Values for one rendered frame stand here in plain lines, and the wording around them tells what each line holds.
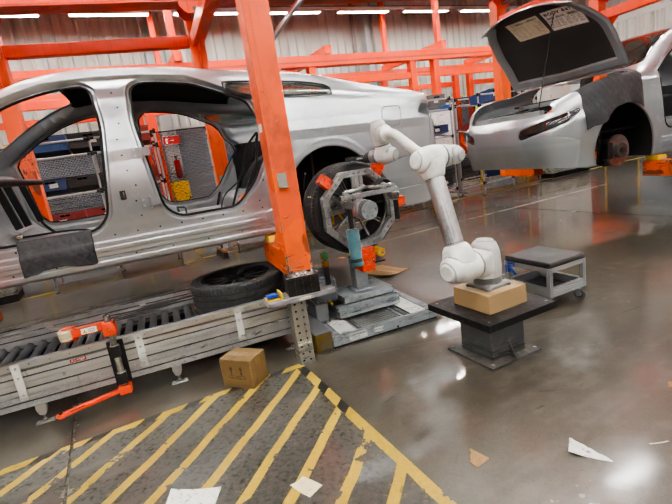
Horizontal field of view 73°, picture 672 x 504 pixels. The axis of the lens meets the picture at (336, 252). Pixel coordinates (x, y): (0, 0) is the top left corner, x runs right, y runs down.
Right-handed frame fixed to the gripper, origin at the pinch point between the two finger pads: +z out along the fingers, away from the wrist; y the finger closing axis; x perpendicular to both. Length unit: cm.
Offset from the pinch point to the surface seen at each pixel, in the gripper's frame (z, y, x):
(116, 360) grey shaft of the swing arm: 52, -164, -95
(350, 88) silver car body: 20, 33, 52
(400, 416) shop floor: -97, -93, -120
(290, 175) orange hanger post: -1, -57, -4
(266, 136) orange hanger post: 4, -67, 21
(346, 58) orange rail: 457, 533, 197
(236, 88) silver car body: 59, -44, 59
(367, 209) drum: -22.8, -13.4, -33.6
